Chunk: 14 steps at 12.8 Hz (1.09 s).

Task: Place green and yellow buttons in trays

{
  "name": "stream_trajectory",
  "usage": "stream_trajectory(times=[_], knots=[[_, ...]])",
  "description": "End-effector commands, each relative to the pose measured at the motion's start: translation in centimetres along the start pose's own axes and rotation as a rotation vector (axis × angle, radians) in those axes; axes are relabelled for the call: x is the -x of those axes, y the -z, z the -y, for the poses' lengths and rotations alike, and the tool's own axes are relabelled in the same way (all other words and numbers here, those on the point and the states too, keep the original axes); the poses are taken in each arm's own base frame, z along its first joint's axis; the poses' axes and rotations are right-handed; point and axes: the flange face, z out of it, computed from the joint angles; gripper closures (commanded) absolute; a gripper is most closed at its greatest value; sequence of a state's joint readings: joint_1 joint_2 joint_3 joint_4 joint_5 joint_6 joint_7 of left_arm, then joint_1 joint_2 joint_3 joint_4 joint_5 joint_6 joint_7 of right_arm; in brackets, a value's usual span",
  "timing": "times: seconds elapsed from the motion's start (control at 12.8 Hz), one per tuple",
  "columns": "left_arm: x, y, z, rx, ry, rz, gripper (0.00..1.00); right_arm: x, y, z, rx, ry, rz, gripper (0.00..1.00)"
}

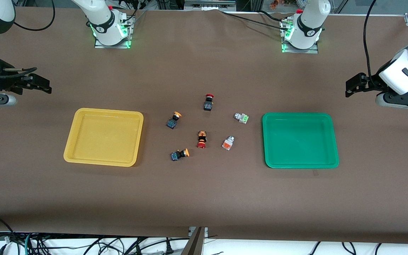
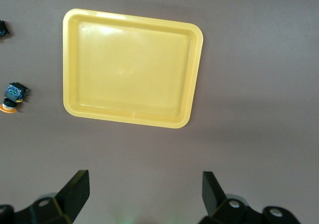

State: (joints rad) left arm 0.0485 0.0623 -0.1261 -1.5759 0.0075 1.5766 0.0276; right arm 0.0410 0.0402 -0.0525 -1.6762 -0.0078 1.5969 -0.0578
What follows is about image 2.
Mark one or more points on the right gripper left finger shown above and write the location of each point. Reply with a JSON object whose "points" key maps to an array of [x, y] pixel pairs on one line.
{"points": [[62, 204]]}

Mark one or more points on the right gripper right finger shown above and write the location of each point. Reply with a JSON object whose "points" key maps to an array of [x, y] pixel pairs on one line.
{"points": [[224, 209]]}

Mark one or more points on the yellow capped push button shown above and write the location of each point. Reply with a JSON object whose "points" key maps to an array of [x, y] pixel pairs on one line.
{"points": [[3, 30], [15, 92]]}

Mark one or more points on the brown table cover cloth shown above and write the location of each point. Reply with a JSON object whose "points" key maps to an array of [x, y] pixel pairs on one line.
{"points": [[249, 84]]}

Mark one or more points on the yellow plastic tray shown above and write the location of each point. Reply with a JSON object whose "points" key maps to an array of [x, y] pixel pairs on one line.
{"points": [[134, 69]]}

